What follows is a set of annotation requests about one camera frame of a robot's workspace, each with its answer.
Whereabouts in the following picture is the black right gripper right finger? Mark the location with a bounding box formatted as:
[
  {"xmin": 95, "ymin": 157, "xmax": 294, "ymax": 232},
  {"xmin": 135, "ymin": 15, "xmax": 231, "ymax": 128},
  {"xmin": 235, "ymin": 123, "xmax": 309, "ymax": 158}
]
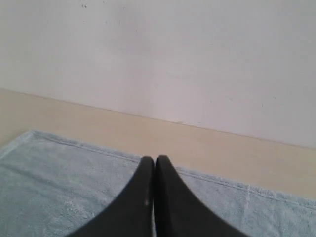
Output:
[{"xmin": 153, "ymin": 155, "xmax": 246, "ymax": 237}]

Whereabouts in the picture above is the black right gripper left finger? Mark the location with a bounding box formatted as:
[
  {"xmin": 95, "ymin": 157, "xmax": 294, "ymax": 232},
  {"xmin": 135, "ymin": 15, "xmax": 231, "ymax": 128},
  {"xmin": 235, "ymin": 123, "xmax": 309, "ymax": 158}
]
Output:
[{"xmin": 70, "ymin": 156, "xmax": 155, "ymax": 237}]

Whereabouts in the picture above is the light blue fluffy towel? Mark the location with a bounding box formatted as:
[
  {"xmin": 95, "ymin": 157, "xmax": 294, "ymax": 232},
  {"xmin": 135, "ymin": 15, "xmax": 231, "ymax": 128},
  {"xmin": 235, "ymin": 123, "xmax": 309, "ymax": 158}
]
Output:
[{"xmin": 0, "ymin": 131, "xmax": 316, "ymax": 237}]

